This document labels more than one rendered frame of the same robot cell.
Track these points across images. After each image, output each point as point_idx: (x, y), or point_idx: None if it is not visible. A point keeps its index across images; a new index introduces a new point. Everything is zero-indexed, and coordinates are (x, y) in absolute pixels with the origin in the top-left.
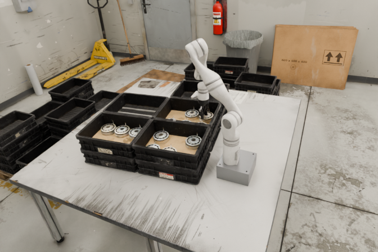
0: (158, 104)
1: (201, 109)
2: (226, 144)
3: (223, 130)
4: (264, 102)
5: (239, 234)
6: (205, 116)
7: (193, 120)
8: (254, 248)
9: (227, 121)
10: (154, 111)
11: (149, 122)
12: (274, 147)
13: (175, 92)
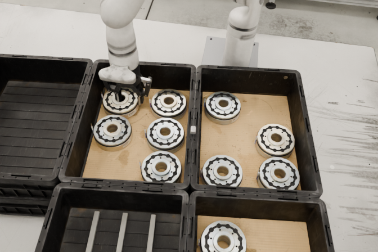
0: (58, 234)
1: (150, 77)
2: (255, 32)
3: (256, 14)
4: (2, 49)
5: (336, 64)
6: (128, 98)
7: (131, 128)
8: (345, 51)
9: None
10: (89, 240)
11: (215, 189)
12: (156, 36)
13: (22, 174)
